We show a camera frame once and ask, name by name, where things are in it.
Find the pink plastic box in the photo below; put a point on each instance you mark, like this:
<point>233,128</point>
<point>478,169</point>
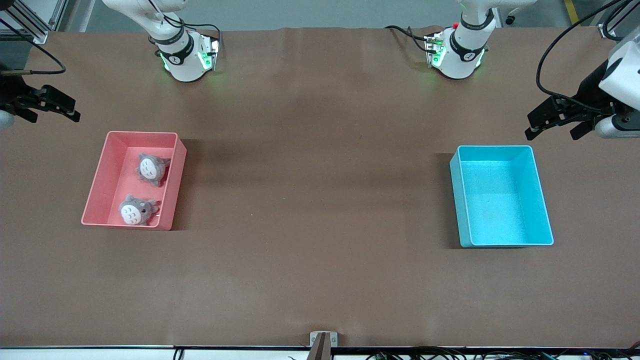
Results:
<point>112,200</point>

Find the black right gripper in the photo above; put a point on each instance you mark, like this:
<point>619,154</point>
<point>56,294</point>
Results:
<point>11,94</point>

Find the grey plush toy with keyring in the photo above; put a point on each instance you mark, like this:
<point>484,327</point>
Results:
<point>132,214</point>

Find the black caster wheel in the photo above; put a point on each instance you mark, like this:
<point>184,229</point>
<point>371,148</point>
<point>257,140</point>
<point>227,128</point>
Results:
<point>510,20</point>

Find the brown camera post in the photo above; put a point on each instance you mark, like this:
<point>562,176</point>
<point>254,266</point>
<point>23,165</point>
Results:
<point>320,350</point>

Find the blue plastic box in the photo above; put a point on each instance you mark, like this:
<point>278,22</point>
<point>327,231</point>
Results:
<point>500,210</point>

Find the aluminium frame profile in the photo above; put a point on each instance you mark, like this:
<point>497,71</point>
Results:
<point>607,31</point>
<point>40,35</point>

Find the silver base connector plate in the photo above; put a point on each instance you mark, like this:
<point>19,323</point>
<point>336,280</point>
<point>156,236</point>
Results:
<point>212,50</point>
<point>431,47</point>

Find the white table frame rail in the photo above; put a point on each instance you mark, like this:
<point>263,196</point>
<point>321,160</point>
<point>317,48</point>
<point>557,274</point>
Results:
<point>100,354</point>

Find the brown table cover sheet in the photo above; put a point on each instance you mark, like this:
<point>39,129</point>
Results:
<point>320,250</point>

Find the metal table edge bracket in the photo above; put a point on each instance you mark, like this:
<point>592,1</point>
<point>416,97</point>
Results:
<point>334,340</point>

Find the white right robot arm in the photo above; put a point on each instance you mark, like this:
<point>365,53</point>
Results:
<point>182,60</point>

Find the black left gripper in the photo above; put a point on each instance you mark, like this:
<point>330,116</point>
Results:
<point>591,93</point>

